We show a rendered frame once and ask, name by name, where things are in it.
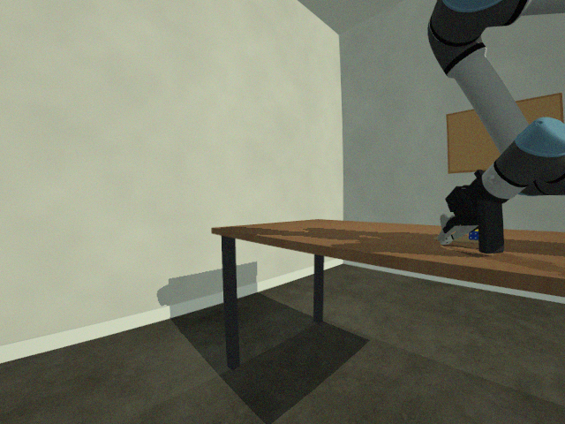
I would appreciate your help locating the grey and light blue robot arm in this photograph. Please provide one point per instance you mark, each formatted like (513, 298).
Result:
(535, 151)

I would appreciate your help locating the white die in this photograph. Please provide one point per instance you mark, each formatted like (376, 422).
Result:
(447, 241)

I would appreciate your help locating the tan square mat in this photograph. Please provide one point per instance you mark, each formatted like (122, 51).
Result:
(463, 239)

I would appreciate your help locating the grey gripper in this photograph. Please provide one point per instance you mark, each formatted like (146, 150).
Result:
(463, 202)

